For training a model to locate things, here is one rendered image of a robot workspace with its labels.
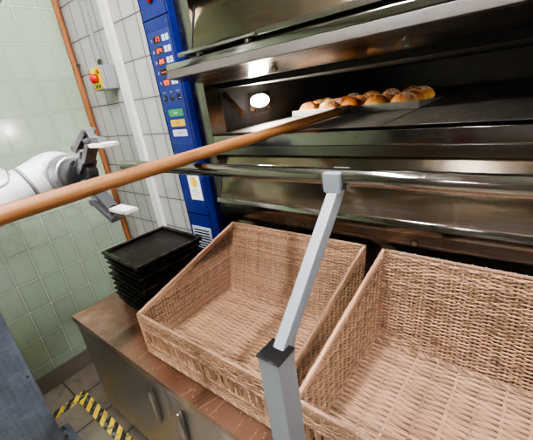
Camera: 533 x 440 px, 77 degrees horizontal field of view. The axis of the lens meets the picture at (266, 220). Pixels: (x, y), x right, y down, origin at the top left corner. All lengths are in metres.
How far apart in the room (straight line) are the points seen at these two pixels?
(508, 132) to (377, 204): 0.33
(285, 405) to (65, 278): 1.67
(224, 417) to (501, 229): 0.79
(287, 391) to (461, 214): 0.59
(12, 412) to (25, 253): 0.74
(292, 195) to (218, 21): 0.59
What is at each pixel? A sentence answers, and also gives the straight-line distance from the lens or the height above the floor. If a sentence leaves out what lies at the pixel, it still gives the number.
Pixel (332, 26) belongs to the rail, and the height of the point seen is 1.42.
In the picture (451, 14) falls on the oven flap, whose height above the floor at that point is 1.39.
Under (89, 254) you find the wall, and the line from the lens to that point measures 2.10.
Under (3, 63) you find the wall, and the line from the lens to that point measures 1.97.
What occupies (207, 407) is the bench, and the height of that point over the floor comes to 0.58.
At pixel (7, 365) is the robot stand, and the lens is 1.50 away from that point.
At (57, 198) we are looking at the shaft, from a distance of 0.67.
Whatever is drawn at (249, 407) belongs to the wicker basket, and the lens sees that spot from 0.93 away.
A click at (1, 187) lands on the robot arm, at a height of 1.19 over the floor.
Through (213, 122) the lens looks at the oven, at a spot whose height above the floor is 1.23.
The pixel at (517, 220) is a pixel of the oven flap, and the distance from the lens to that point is 0.92.
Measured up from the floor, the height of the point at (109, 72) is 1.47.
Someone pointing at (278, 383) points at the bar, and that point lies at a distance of 0.55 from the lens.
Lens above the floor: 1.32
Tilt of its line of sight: 21 degrees down
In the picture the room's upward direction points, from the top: 8 degrees counter-clockwise
